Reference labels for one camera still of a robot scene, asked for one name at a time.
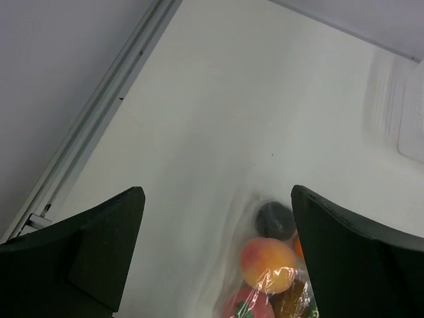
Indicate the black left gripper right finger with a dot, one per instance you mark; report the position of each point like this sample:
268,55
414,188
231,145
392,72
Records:
357,267

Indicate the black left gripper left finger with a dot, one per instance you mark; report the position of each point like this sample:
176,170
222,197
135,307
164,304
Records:
77,267

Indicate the orange peach fake fruit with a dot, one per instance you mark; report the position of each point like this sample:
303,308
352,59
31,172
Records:
268,265

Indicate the clear zip top bag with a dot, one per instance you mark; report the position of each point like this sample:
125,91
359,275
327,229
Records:
297,301

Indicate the dark purple fake plum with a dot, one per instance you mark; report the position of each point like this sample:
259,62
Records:
275,220

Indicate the red fake strawberry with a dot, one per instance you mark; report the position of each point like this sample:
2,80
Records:
248,302

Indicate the white plastic basket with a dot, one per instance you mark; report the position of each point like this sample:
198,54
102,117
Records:
392,114

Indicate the aluminium frame rail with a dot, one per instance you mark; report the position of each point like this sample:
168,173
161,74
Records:
46,198

